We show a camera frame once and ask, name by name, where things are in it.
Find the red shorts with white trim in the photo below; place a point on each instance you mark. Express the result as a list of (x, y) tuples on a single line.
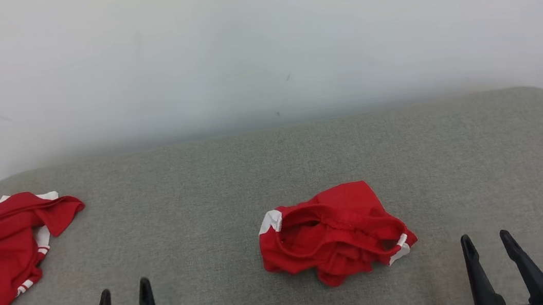
[(345, 203)]

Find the grey fabric sofa seat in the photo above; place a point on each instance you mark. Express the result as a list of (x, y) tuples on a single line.
[(233, 178)]

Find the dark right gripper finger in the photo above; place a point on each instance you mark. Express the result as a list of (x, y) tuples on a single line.
[(480, 282), (531, 276)]

